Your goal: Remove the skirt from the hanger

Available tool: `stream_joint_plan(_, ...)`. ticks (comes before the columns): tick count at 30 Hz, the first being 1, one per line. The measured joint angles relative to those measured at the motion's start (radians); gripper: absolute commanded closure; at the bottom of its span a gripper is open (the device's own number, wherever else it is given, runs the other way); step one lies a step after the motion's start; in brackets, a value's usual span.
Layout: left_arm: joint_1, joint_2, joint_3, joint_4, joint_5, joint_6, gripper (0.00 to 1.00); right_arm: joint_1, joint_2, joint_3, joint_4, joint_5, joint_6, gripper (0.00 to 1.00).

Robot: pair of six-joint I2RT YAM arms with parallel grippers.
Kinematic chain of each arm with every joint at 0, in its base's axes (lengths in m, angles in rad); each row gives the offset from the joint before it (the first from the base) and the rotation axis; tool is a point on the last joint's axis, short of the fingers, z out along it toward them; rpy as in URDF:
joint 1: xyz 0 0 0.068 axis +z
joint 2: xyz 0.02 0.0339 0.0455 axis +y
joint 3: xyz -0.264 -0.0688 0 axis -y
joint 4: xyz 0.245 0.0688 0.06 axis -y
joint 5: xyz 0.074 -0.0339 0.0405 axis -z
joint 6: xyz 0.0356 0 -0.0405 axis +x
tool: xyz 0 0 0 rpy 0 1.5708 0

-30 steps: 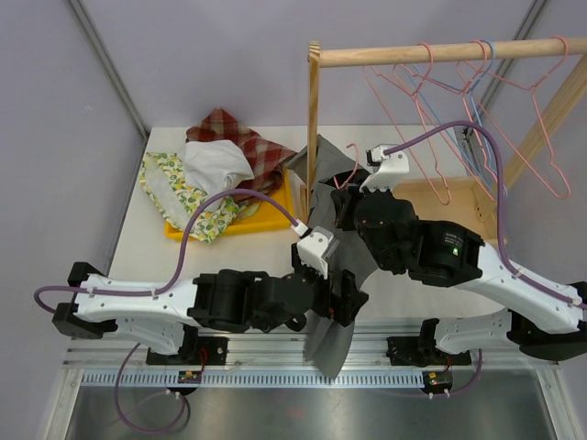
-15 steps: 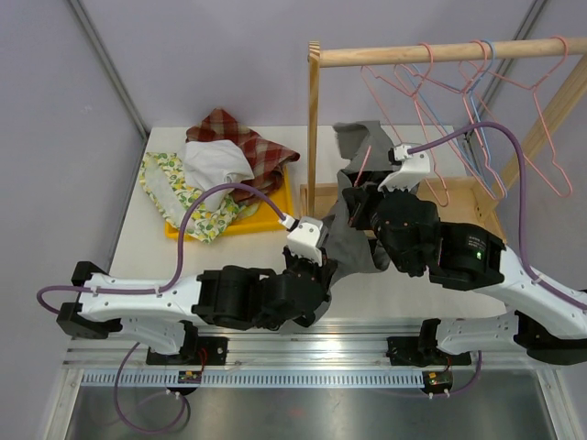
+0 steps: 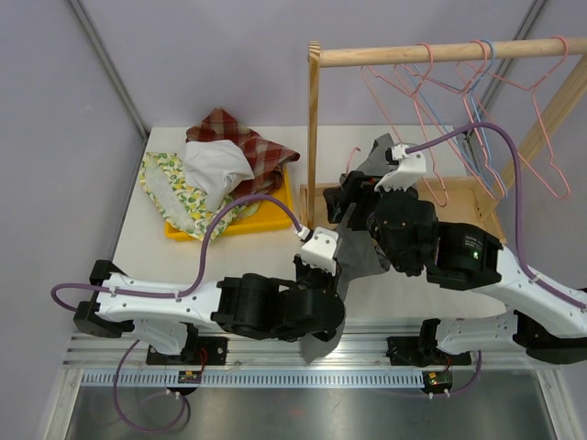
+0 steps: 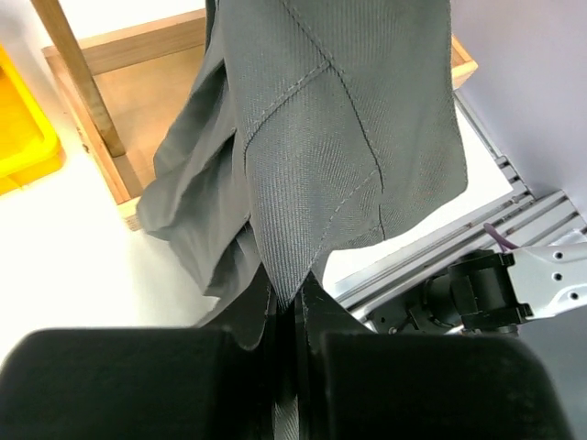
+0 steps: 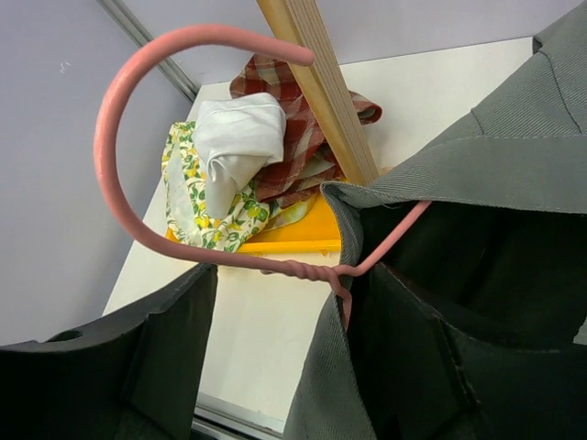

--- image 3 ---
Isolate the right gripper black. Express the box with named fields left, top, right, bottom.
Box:
left=324, top=170, right=413, bottom=273

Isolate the red plaid skirt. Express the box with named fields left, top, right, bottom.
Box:
left=186, top=107, right=301, bottom=198

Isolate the white skirt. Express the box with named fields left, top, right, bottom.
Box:
left=178, top=139, right=254, bottom=212

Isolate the blue hanger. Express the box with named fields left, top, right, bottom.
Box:
left=406, top=38, right=511, bottom=200

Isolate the lemon print skirt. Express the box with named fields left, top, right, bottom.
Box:
left=138, top=152, right=234, bottom=240

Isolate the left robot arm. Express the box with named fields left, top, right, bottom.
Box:
left=73, top=257, right=345, bottom=364

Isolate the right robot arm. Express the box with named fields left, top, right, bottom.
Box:
left=323, top=171, right=586, bottom=367

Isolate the yellow plastic tray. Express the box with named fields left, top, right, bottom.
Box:
left=163, top=165, right=292, bottom=242

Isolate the wooden clothes rack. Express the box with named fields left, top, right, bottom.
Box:
left=299, top=36, right=587, bottom=244

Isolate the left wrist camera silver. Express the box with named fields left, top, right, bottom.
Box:
left=293, top=225, right=340, bottom=276

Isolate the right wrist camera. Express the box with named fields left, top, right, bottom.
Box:
left=374, top=143, right=426, bottom=193

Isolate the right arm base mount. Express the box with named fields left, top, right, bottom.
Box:
left=387, top=315, right=524, bottom=368

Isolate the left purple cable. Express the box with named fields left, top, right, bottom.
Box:
left=49, top=194, right=304, bottom=313

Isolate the purple cable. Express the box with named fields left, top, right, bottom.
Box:
left=49, top=194, right=304, bottom=313
left=405, top=121, right=587, bottom=311

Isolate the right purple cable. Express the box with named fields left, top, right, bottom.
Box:
left=405, top=121, right=587, bottom=311

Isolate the aluminium rail frame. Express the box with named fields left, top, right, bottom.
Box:
left=63, top=249, right=570, bottom=391

